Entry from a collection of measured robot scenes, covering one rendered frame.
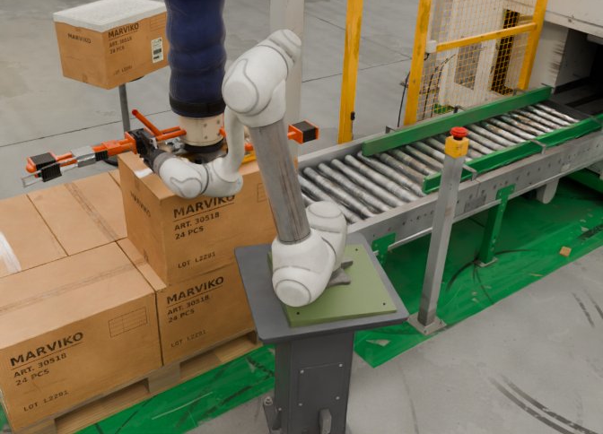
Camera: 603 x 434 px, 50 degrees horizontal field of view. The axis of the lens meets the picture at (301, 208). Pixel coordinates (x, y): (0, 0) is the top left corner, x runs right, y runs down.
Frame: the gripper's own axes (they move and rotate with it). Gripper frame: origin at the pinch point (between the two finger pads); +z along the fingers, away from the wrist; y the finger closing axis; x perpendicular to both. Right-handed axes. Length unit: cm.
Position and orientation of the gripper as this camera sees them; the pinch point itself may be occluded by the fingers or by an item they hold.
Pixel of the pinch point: (138, 141)
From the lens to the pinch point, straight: 246.7
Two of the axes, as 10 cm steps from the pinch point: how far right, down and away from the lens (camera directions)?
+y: -0.3, 8.5, 5.3
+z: -5.9, -4.4, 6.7
